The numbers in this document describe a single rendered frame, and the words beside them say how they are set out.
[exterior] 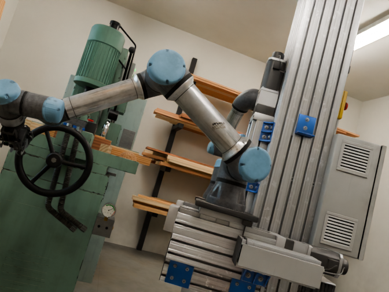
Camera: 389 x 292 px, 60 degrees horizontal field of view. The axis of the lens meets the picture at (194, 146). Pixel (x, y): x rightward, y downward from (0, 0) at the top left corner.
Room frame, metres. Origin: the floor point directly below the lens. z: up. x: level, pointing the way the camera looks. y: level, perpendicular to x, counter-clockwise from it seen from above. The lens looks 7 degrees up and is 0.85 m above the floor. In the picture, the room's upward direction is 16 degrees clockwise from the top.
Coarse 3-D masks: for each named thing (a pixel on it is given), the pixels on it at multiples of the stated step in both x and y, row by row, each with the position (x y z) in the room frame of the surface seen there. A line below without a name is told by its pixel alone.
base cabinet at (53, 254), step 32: (0, 192) 1.47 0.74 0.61; (32, 192) 1.49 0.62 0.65; (0, 224) 1.47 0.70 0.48; (32, 224) 1.50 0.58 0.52; (0, 256) 1.48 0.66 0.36; (32, 256) 1.50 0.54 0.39; (64, 256) 1.53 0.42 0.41; (0, 288) 1.49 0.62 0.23; (32, 288) 1.51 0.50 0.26; (64, 288) 1.54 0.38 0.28
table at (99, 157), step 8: (40, 136) 1.48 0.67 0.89; (32, 144) 1.48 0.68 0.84; (40, 144) 1.48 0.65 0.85; (80, 152) 1.43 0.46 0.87; (96, 152) 1.53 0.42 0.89; (104, 152) 1.54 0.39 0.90; (96, 160) 1.54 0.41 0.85; (104, 160) 1.54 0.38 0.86; (112, 160) 1.55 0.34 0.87; (120, 160) 1.56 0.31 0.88; (128, 160) 1.57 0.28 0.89; (120, 168) 1.56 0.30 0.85; (128, 168) 1.57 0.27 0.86; (136, 168) 1.57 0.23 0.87
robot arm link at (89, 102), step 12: (144, 72) 1.14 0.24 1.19; (120, 84) 1.14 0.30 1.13; (132, 84) 1.14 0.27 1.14; (144, 84) 1.13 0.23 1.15; (72, 96) 1.12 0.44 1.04; (84, 96) 1.11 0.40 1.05; (96, 96) 1.12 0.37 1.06; (108, 96) 1.12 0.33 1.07; (120, 96) 1.14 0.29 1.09; (132, 96) 1.15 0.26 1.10; (144, 96) 1.16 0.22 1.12; (72, 108) 1.11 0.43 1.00; (84, 108) 1.12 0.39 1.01; (96, 108) 1.14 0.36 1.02
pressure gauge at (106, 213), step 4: (108, 204) 1.50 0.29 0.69; (112, 204) 1.50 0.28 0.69; (104, 208) 1.50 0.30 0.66; (108, 208) 1.50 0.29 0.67; (112, 208) 1.50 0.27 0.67; (104, 212) 1.50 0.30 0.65; (108, 212) 1.50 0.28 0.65; (112, 212) 1.50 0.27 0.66; (104, 216) 1.50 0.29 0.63; (108, 216) 1.50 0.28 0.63; (112, 216) 1.50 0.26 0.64; (104, 220) 1.52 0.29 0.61
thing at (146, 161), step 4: (52, 132) 1.64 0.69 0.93; (52, 136) 1.64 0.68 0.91; (112, 148) 1.70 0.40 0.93; (116, 148) 1.70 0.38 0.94; (112, 152) 1.70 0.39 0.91; (116, 152) 1.70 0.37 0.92; (120, 152) 1.71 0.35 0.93; (136, 156) 1.72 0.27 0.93; (140, 156) 1.73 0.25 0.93; (140, 160) 1.73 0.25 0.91; (144, 160) 1.73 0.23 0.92; (148, 160) 1.74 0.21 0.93; (144, 164) 1.74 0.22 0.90; (148, 164) 1.74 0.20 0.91
